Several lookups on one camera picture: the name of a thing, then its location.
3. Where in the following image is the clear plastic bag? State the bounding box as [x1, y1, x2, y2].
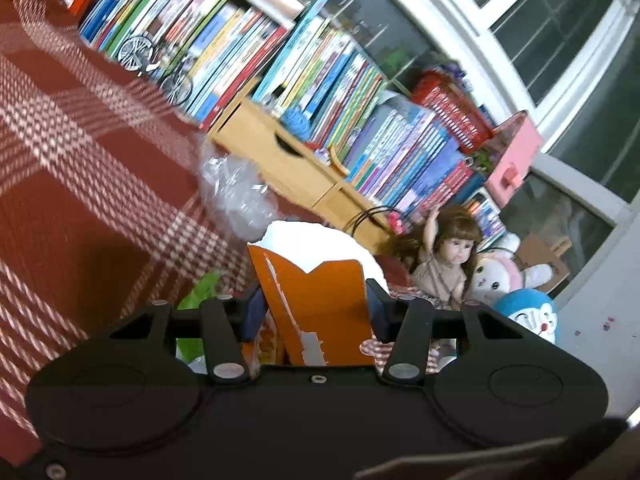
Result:
[197, 142, 280, 241]

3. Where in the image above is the blue knitted item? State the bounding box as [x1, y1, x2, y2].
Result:
[281, 105, 313, 141]

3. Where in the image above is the red plaid blanket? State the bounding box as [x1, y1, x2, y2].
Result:
[0, 0, 416, 466]

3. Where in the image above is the green plastic item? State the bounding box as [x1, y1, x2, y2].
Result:
[175, 270, 226, 366]

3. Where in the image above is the small bicycle model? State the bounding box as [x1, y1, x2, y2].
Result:
[116, 35, 195, 107]

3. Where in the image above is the black cable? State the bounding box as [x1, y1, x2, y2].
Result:
[345, 206, 401, 241]

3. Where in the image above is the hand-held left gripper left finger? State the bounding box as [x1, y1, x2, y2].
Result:
[107, 284, 266, 386]

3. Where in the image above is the brown cardboard box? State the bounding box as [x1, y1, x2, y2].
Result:
[515, 234, 573, 296]

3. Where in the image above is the row of upright colourful books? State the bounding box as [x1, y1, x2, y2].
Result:
[80, 0, 508, 251]

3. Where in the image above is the orange cardboard box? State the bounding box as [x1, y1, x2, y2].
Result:
[247, 220, 388, 367]

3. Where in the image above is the white window frame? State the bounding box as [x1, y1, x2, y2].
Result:
[350, 0, 640, 311]

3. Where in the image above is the pink storage box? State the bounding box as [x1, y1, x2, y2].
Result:
[482, 110, 546, 208]

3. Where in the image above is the long-haired doll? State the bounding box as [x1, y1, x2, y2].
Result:
[377, 204, 483, 311]

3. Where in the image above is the wooden drawer unit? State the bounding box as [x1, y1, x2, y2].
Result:
[207, 97, 396, 256]

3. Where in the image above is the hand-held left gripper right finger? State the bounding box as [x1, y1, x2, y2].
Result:
[365, 277, 526, 388]

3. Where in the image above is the blue cat plush toy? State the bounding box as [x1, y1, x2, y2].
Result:
[492, 287, 561, 346]

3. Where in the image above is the white bunny plush toy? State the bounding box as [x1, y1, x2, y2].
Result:
[467, 232, 553, 306]

